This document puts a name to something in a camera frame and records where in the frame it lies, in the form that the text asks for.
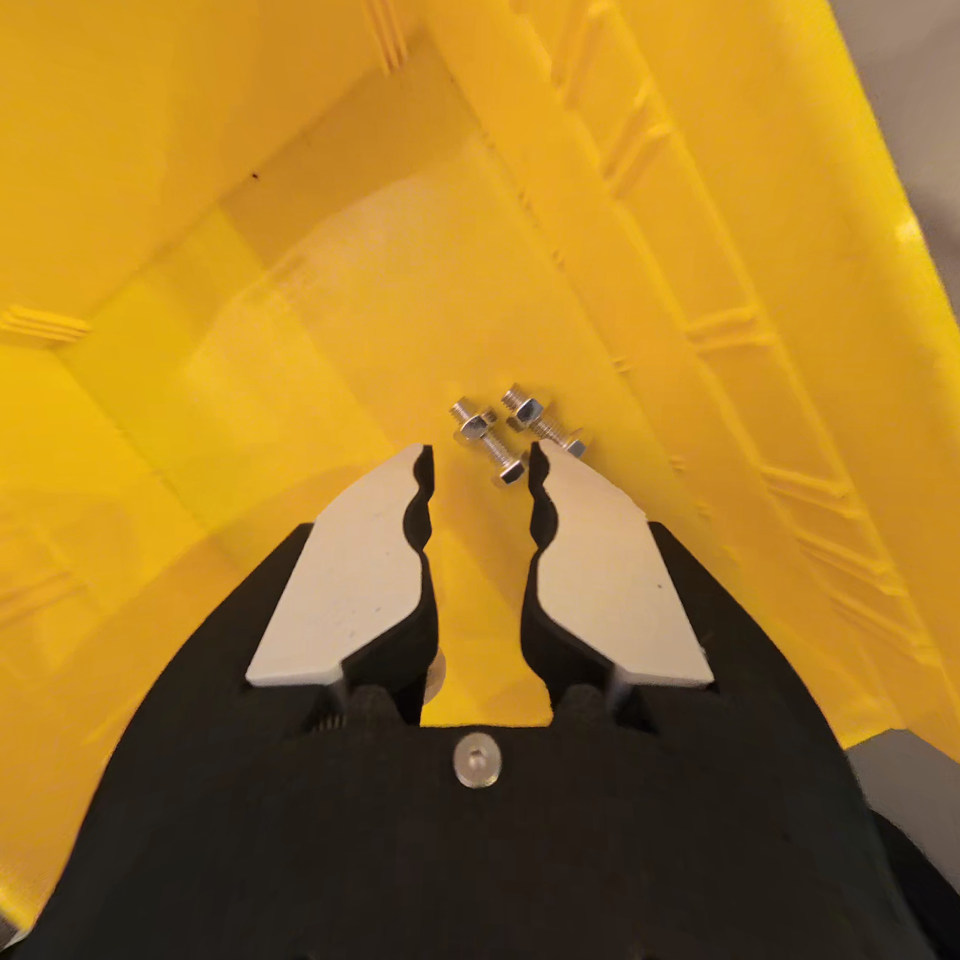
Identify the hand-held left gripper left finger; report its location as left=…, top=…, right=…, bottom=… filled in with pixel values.
left=245, top=444, right=441, bottom=715

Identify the silver hex bolt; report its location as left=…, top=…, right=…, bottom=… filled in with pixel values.
left=501, top=384, right=589, bottom=460
left=449, top=396, right=529, bottom=486

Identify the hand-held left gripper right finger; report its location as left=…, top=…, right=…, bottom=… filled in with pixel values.
left=521, top=441, right=717, bottom=721

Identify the yellow plastic bin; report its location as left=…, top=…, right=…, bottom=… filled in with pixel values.
left=0, top=0, right=960, bottom=931

